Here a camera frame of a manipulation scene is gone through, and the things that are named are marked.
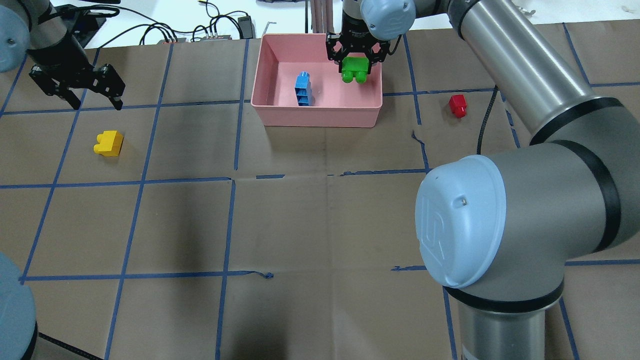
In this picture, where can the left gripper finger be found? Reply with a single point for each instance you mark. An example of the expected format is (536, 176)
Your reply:
(72, 99)
(111, 85)

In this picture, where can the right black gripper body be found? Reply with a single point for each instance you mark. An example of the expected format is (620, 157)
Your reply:
(353, 31)

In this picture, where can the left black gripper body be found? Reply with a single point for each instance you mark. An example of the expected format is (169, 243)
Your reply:
(61, 56)

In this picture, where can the green toy block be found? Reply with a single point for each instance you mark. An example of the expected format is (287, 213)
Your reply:
(355, 68)

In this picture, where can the yellow toy block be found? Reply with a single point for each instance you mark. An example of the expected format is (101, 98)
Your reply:
(109, 143)

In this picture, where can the blue toy block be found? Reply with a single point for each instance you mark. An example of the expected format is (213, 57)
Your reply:
(303, 91)

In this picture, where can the red toy block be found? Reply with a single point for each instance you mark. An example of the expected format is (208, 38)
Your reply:
(458, 105)

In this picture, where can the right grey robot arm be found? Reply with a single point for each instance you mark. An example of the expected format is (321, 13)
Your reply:
(496, 230)

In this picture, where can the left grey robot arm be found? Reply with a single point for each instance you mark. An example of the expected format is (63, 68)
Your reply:
(34, 28)

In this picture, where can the pink plastic box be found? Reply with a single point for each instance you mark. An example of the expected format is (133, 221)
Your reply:
(334, 103)

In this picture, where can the black power adapter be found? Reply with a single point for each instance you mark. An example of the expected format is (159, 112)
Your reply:
(246, 26)

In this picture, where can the aluminium frame post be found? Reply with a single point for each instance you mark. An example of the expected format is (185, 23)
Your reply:
(324, 16)

